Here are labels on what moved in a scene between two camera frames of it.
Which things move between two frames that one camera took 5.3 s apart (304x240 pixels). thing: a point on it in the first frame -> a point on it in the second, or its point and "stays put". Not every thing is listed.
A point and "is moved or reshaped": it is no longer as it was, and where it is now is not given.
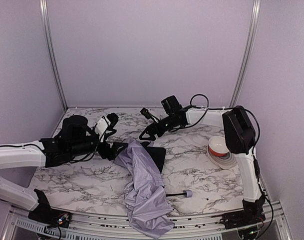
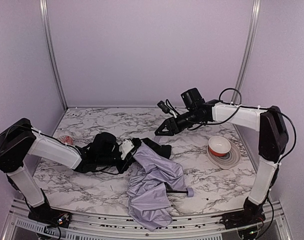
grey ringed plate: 226,162 stays put
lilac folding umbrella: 149,204 is moved or reshaped
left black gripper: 105,150 -> 137,143
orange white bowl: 217,146 stays put
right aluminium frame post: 255,18 stays put
